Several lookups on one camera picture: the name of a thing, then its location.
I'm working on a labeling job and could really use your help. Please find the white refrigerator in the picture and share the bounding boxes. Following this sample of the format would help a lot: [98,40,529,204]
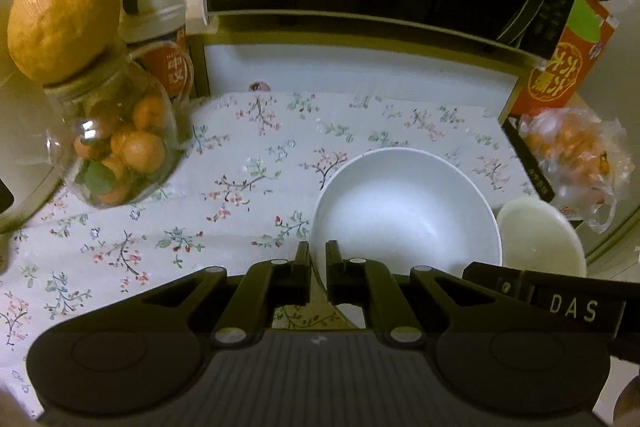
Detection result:
[570,0,640,280]

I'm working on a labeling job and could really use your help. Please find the wood-edged white stand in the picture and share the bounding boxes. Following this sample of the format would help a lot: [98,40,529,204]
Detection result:
[187,14,532,118]

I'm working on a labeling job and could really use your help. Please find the white bowl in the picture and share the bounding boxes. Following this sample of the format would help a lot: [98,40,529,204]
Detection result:
[309,147,504,329]

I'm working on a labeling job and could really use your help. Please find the bunch of small tangerines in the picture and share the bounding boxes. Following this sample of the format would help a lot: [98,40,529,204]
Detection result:
[73,94,169,206]

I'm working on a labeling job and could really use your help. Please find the plastic bag of oranges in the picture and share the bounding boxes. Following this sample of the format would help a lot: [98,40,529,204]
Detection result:
[517,106,629,234]

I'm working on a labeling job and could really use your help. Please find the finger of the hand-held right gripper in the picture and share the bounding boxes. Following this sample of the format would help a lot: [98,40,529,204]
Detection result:
[462,260,532,305]

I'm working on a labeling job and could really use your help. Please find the floral tablecloth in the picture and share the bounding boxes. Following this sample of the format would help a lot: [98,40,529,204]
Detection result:
[0,91,542,410]

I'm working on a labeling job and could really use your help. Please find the white air fryer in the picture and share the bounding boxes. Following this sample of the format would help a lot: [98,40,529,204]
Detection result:
[0,0,67,235]

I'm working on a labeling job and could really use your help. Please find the large orange with leaves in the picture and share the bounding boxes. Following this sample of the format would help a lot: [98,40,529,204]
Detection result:
[7,0,142,86]

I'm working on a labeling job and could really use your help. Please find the glass jar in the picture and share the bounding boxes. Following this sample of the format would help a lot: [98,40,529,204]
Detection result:
[42,46,184,208]

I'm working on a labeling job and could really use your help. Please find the cream bowl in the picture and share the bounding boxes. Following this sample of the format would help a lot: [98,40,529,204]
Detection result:
[496,198,587,279]

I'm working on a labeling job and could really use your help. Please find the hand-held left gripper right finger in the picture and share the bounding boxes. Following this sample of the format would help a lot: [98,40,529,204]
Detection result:
[325,241,502,350]

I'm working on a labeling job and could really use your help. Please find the white canister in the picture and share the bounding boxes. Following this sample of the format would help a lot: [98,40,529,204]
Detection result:
[119,0,189,46]

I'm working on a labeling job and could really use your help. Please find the red carton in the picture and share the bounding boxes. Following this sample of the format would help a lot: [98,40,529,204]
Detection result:
[507,0,617,118]

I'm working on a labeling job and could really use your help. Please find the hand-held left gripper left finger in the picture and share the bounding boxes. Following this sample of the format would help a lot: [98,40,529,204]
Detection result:
[141,241,313,350]

